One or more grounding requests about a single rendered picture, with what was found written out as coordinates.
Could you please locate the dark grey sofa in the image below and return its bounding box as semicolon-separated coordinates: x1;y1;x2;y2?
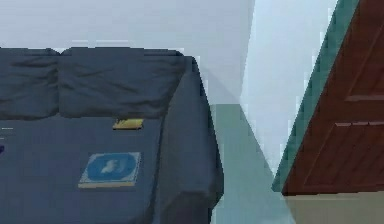
0;46;225;224

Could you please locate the blue book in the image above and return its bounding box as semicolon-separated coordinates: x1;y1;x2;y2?
77;151;142;190

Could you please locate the brown wooden door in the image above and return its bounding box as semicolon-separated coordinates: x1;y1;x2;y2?
271;0;384;197

